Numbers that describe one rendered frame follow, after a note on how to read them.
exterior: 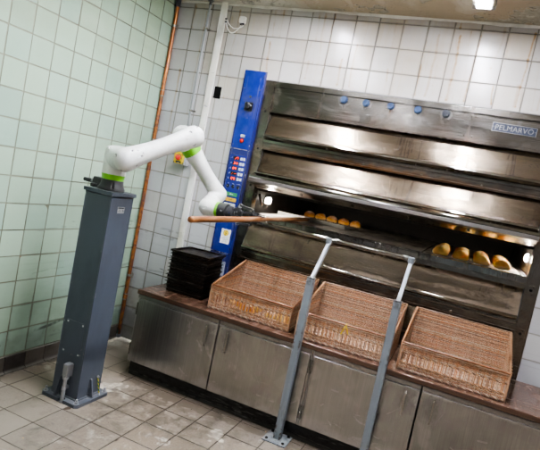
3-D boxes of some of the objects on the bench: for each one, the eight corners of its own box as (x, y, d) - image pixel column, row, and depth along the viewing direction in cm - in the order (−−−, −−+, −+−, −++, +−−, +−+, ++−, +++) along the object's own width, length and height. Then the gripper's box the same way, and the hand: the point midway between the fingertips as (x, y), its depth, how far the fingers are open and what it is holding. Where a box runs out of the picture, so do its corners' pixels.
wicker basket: (237, 295, 368) (245, 258, 366) (312, 318, 348) (320, 279, 346) (204, 306, 323) (213, 263, 320) (288, 333, 303) (298, 287, 300)
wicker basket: (314, 320, 345) (323, 279, 342) (399, 345, 325) (409, 303, 323) (291, 336, 299) (301, 289, 297) (388, 366, 280) (399, 317, 277)
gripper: (233, 198, 314) (269, 207, 305) (228, 224, 315) (263, 233, 307) (228, 198, 307) (264, 206, 298) (222, 224, 308) (258, 234, 300)
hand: (258, 219), depth 304 cm, fingers closed on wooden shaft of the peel, 3 cm apart
